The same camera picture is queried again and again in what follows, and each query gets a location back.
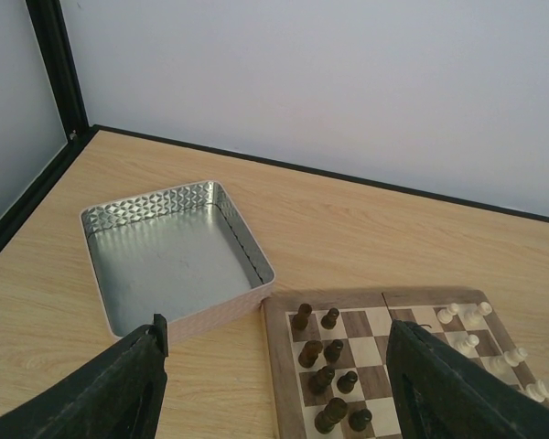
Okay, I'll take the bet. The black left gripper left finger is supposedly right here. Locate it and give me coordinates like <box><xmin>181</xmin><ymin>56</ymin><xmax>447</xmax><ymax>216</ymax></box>
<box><xmin>0</xmin><ymin>314</ymin><xmax>168</xmax><ymax>438</ymax></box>

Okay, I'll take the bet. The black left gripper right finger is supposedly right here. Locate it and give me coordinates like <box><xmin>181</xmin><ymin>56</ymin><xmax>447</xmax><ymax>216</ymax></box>
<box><xmin>386</xmin><ymin>319</ymin><xmax>549</xmax><ymax>438</ymax></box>

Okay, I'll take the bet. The light chess piece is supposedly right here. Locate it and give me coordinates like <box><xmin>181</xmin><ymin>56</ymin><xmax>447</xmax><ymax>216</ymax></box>
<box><xmin>524</xmin><ymin>379</ymin><xmax>549</xmax><ymax>402</ymax></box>
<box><xmin>488</xmin><ymin>348</ymin><xmax>528</xmax><ymax>374</ymax></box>

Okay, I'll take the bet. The row of dark chess pieces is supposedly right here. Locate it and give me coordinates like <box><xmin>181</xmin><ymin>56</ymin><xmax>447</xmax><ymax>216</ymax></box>
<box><xmin>289</xmin><ymin>304</ymin><xmax>384</xmax><ymax>438</ymax></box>

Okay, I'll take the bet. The wooden chess board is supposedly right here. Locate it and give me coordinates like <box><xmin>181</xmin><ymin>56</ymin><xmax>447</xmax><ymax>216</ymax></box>
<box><xmin>263</xmin><ymin>287</ymin><xmax>549</xmax><ymax>438</ymax></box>

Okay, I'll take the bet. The silver embossed tin lid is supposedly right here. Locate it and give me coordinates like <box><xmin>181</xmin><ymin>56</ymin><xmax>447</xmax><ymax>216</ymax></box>
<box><xmin>81</xmin><ymin>180</ymin><xmax>275</xmax><ymax>344</ymax></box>

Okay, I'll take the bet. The black enclosure frame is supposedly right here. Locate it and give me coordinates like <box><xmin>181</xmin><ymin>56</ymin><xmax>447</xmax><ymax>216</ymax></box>
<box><xmin>0</xmin><ymin>1</ymin><xmax>549</xmax><ymax>223</ymax></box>

